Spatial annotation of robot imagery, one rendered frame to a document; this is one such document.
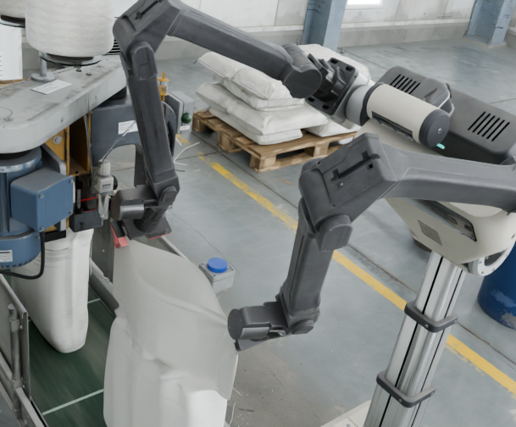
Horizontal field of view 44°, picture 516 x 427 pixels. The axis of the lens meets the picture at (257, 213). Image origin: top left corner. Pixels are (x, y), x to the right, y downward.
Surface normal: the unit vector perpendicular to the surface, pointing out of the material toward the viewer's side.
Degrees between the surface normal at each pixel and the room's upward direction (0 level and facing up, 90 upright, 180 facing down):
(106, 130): 90
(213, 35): 101
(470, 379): 0
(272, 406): 0
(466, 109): 40
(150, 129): 105
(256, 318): 28
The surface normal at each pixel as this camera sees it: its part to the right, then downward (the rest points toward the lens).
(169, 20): 0.43, 0.69
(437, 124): 0.61, 0.47
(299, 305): 0.20, 0.72
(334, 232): 0.24, 0.85
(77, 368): 0.15, -0.86
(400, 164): 0.48, -0.53
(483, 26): -0.78, 0.20
